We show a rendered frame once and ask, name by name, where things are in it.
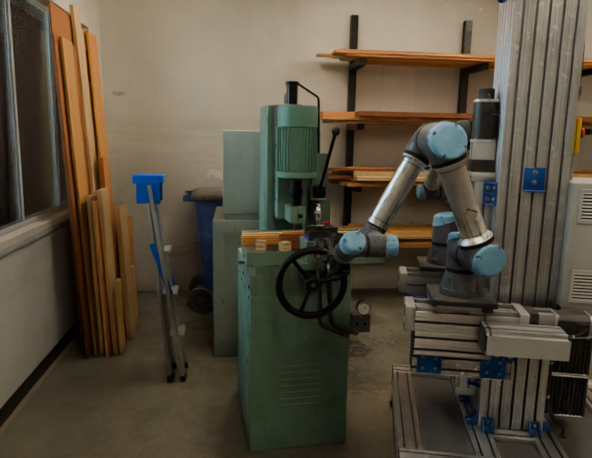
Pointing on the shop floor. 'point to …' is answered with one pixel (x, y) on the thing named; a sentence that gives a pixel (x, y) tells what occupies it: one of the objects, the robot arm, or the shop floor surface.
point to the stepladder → (147, 188)
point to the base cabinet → (291, 372)
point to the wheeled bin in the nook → (206, 205)
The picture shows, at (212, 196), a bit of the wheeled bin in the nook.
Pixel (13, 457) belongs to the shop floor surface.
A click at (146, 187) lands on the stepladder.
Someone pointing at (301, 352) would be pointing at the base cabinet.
